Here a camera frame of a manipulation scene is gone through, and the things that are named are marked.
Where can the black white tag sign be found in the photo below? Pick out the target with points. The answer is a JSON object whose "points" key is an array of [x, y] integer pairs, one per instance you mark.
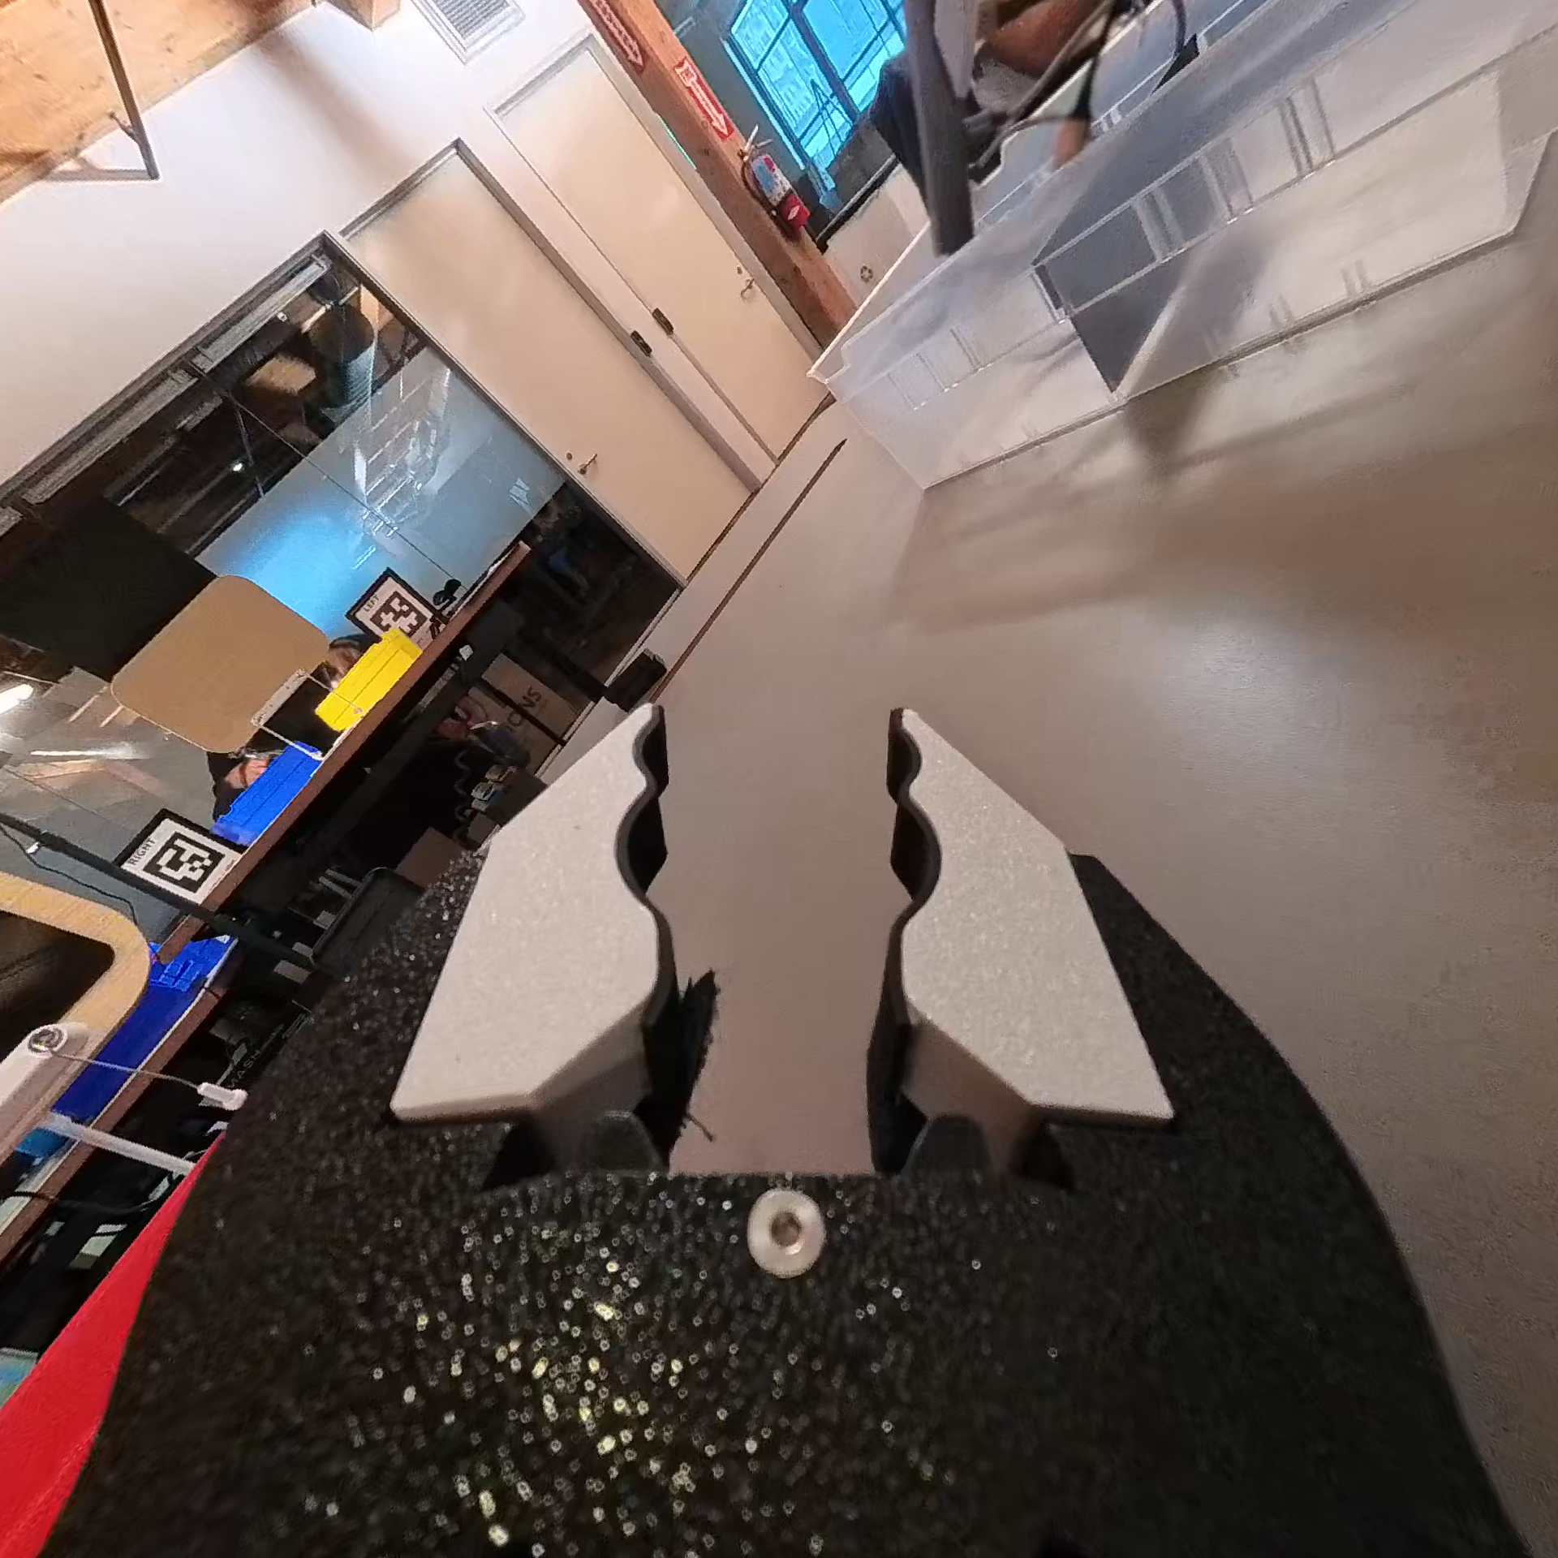
{"points": [[181, 861], [395, 609]]}

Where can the red arrow sign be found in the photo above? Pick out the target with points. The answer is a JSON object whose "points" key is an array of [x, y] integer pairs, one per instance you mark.
{"points": [[705, 97]]}

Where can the wooden post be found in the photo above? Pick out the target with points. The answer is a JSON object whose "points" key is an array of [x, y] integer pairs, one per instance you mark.
{"points": [[779, 262]]}

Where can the yellow plastic bin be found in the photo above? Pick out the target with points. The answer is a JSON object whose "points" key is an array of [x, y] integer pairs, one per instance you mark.
{"points": [[365, 681]]}

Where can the clear acrylic stand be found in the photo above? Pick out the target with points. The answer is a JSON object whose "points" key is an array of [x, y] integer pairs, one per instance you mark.
{"points": [[285, 713]]}

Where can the blue plastic bin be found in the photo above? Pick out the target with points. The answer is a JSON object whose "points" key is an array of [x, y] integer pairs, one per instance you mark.
{"points": [[274, 790]]}

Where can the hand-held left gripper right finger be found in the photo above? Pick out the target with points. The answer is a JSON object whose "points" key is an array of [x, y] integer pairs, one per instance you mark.
{"points": [[1022, 974]]}

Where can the white waste cabinet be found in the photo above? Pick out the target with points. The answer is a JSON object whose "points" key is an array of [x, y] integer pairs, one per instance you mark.
{"points": [[870, 262]]}

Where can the stack of blue bins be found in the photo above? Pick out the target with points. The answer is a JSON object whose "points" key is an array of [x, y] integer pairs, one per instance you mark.
{"points": [[146, 1009]]}

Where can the small black battery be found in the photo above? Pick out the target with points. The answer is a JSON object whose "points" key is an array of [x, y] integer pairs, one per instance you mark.
{"points": [[634, 681]]}

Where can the cream door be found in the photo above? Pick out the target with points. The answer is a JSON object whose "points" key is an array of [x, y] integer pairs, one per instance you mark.
{"points": [[547, 366], [632, 182]]}

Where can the cardboard box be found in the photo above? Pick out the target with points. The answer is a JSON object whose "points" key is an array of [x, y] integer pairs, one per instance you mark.
{"points": [[536, 705]]}

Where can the clear plastic storage bin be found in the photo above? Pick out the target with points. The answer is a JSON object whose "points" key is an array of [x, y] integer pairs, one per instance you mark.
{"points": [[1278, 243], [960, 414]]}

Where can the wood framed dark panel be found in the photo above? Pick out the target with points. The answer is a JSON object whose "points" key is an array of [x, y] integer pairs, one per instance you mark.
{"points": [[120, 961]]}

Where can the white air vent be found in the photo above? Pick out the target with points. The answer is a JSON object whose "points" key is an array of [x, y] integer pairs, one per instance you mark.
{"points": [[469, 24]]}

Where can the dark hanging jacket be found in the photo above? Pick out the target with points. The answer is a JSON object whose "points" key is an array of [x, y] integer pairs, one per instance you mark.
{"points": [[942, 147]]}

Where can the white stand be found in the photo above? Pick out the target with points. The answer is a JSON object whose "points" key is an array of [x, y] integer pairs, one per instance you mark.
{"points": [[35, 1071]]}

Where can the large window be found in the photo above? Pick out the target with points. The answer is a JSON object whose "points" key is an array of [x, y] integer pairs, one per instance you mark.
{"points": [[803, 49]]}

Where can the wooden table with black legs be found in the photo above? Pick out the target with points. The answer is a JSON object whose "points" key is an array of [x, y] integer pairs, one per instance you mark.
{"points": [[389, 705]]}

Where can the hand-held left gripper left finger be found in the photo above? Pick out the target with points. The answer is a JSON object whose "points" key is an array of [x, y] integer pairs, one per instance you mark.
{"points": [[536, 950]]}

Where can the red fire extinguisher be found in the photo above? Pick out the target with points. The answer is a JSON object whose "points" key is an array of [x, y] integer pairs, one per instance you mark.
{"points": [[779, 182]]}

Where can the red box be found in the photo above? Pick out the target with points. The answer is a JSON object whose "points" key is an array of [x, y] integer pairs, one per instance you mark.
{"points": [[61, 1399]]}

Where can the black wall screen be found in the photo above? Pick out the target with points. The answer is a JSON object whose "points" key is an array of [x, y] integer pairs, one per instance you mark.
{"points": [[85, 596]]}

